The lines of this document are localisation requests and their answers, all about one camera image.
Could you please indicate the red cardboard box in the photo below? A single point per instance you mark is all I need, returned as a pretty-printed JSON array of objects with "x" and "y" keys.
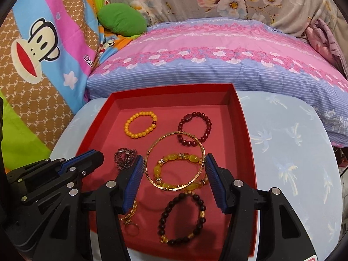
[{"x": 223, "y": 130}]

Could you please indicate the cartoon monkey blanket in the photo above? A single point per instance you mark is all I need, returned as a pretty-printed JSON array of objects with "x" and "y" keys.
[{"x": 40, "y": 87}]

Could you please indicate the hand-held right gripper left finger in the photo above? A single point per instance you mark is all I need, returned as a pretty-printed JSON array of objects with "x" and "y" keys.
[{"x": 133, "y": 179}]

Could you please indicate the green pillow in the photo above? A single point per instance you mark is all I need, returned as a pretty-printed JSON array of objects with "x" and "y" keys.
[{"x": 122, "y": 19}]

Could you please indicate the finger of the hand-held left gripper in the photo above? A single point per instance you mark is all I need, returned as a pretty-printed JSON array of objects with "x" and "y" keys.
[
  {"x": 78, "y": 157},
  {"x": 92, "y": 163}
]

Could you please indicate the pink and blue striped pillow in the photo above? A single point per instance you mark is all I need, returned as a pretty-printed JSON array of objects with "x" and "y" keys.
[{"x": 217, "y": 59}]

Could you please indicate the folded pink cloth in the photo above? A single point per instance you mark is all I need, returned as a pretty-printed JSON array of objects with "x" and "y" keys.
[{"x": 323, "y": 40}]

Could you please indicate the gold bangle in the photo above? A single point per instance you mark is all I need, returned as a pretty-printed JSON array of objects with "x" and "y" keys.
[{"x": 176, "y": 133}]

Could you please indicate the beige floral cloth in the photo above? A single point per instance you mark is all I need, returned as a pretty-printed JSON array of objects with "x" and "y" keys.
[{"x": 190, "y": 5}]

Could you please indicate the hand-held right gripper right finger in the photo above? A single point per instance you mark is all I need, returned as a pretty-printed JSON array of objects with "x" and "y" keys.
[{"x": 214, "y": 182}]

